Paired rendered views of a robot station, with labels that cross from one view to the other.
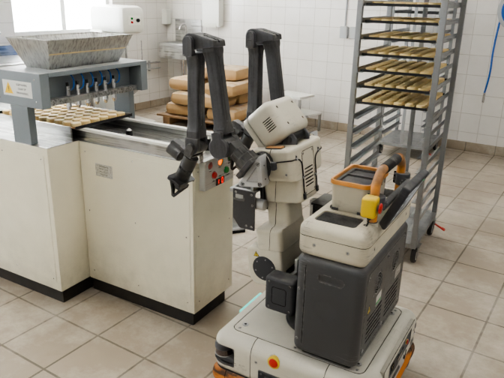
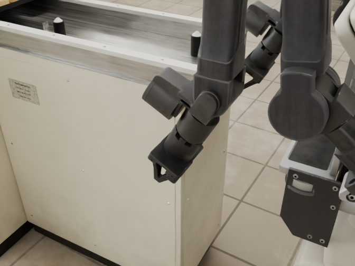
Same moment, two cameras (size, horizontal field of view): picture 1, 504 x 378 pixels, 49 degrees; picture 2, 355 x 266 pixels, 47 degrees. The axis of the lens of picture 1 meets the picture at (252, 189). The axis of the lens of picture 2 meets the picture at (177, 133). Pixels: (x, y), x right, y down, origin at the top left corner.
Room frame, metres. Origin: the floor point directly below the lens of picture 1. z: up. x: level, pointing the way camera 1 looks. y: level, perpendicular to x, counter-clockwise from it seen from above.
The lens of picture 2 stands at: (1.45, 0.29, 1.29)
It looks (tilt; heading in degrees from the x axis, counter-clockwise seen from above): 34 degrees down; 359
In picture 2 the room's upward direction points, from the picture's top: straight up
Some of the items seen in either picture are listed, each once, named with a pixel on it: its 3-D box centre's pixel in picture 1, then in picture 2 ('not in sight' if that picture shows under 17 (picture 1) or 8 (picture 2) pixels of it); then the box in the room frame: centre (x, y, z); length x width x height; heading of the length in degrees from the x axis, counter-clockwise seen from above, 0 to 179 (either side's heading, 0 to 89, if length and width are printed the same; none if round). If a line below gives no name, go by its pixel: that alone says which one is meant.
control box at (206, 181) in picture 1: (217, 169); not in sight; (2.42, 0.16, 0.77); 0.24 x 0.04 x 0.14; 150
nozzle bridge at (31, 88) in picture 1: (77, 97); not in sight; (2.85, 0.92, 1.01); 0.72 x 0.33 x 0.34; 150
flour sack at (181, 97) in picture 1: (203, 98); not in sight; (6.62, 0.61, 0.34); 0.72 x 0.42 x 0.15; 62
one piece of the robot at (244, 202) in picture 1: (262, 193); (331, 161); (2.11, -0.04, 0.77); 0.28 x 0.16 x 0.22; 150
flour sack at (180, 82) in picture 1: (199, 81); not in sight; (6.96, 0.70, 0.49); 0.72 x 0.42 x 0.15; 148
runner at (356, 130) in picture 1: (370, 121); not in sight; (3.48, -0.75, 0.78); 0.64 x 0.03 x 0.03; 152
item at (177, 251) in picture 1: (157, 217); (114, 150); (2.60, 0.48, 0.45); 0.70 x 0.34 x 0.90; 60
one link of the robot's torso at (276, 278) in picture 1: (279, 277); not in sight; (1.99, -0.12, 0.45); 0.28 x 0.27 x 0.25; 150
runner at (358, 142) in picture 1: (368, 135); not in sight; (3.48, -0.75, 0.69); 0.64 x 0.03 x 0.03; 152
